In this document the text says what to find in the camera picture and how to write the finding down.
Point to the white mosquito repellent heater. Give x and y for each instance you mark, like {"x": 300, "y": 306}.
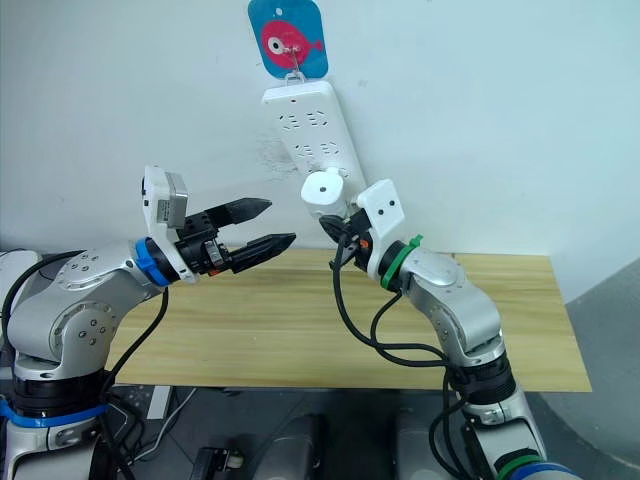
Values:
{"x": 322, "y": 192}

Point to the blue fish wall hook plate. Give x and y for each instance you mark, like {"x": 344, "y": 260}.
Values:
{"x": 290, "y": 30}

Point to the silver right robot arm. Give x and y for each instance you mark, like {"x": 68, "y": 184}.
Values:
{"x": 450, "y": 282}

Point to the white rounded object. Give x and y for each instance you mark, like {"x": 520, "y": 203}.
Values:
{"x": 17, "y": 261}

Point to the white power strip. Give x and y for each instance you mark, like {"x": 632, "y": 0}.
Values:
{"x": 307, "y": 125}

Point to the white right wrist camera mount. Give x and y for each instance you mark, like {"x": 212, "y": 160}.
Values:
{"x": 382, "y": 205}

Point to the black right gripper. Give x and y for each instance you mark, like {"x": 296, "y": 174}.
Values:
{"x": 357, "y": 235}

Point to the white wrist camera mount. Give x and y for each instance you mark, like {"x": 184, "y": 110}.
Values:
{"x": 156, "y": 200}
{"x": 382, "y": 205}

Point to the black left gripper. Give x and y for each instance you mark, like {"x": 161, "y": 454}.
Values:
{"x": 202, "y": 245}

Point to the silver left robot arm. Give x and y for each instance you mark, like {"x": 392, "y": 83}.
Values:
{"x": 75, "y": 320}

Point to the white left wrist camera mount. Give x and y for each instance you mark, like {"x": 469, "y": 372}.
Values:
{"x": 156, "y": 200}

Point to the grey flat floor block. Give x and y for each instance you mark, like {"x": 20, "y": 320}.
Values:
{"x": 159, "y": 402}

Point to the small black box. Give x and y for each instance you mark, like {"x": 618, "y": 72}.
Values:
{"x": 217, "y": 465}

